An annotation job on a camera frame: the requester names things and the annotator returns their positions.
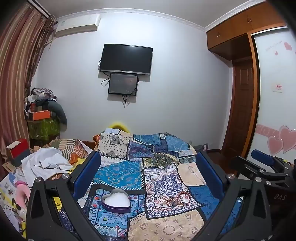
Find patchwork printed blanket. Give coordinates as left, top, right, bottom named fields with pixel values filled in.
left=81, top=128, right=243, bottom=241

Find yellow fuzzy object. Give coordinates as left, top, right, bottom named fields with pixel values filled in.
left=109, top=122, right=130, bottom=133

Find heart-shaped jewelry box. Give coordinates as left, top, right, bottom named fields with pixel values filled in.
left=101, top=188, right=132, bottom=214

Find black wall television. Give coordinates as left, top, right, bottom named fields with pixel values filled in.
left=99, top=44, right=153, bottom=76

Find red bead bracelet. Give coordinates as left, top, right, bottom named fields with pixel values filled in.
left=154, top=197, right=183, bottom=210

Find white air conditioner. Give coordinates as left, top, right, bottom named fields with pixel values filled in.
left=54, top=14, right=101, bottom=37

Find pink plush toy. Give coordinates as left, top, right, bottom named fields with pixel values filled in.
left=14, top=181, right=31, bottom=209

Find orange striped sheet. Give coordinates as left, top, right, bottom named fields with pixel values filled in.
left=35, top=138, right=93, bottom=165

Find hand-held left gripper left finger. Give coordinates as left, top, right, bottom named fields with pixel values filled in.
left=25, top=150, right=111, bottom=241

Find pile of clothes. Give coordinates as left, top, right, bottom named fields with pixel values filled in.
left=24, top=88, right=58, bottom=109

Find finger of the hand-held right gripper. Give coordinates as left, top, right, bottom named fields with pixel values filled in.
left=231, top=156, right=274, bottom=186
left=251, top=149, right=289, bottom=173

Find yellow printed cloth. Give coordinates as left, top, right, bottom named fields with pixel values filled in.
left=53, top=158, right=86, bottom=210

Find white wardrobe door pink hearts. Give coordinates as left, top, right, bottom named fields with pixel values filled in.
left=251, top=28, right=296, bottom=163

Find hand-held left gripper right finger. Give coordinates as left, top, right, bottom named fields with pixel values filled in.
left=195, top=151, right=274, bottom=241

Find small black wall monitor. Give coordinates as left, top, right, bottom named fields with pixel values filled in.
left=108, top=73, right=139, bottom=96

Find wooden overhead cabinet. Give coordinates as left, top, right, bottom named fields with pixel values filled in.
left=206, top=1, right=289, bottom=61

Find orange box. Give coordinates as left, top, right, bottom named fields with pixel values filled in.
left=32, top=110, right=52, bottom=121

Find white crumpled cloth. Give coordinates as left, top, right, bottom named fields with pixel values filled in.
left=21, top=147, right=74, bottom=188

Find striped curtain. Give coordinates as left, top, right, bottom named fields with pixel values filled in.
left=0, top=0, right=57, bottom=176

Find red box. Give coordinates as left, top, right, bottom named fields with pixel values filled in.
left=6, top=138, right=29, bottom=158

